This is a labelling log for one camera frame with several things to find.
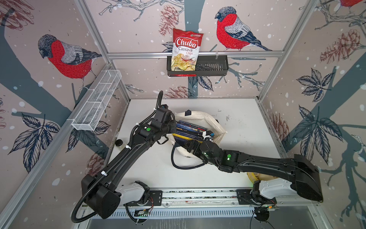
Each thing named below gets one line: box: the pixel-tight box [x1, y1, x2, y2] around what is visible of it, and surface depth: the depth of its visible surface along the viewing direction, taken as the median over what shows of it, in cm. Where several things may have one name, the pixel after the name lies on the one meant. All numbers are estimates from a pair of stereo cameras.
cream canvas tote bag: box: [166, 111, 227, 160], surface depth 78 cm
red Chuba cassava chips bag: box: [168, 28, 204, 77], surface depth 86 cm
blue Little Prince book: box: [176, 123, 206, 133], surface depth 87 cm
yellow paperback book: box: [172, 133, 204, 144], surface depth 84 cm
